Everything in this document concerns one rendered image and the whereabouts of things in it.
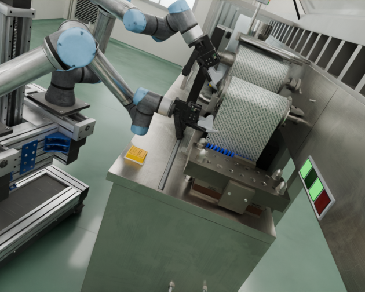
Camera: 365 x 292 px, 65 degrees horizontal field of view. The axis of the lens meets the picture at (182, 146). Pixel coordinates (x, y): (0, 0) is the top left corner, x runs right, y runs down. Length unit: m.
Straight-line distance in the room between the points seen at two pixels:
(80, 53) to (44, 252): 1.27
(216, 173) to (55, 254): 1.20
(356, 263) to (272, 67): 0.91
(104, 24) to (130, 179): 0.80
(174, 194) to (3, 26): 0.92
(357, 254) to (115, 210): 0.81
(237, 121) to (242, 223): 0.39
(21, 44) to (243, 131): 1.01
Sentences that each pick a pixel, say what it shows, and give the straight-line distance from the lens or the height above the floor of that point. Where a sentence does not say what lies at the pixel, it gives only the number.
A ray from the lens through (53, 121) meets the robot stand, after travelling 1.65.
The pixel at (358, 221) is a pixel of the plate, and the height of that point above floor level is 1.25.
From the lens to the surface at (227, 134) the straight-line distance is 1.19.
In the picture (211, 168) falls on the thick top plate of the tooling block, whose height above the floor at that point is 1.03.
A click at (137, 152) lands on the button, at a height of 0.92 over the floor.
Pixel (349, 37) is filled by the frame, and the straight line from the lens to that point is 1.24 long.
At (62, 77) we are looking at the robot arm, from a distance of 1.57.
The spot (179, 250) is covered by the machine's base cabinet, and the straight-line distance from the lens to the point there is 1.21.
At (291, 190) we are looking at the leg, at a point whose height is 0.90.
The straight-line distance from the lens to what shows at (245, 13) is 2.13.
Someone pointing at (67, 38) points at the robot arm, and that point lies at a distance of 0.99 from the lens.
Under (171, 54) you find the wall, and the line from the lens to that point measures 6.84.
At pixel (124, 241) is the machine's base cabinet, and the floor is 0.60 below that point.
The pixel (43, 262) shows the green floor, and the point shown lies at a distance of 1.90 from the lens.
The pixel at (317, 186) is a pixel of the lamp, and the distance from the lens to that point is 0.91.
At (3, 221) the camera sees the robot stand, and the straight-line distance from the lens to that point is 1.81.
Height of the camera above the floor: 1.53
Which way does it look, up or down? 27 degrees down
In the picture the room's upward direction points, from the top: 22 degrees clockwise
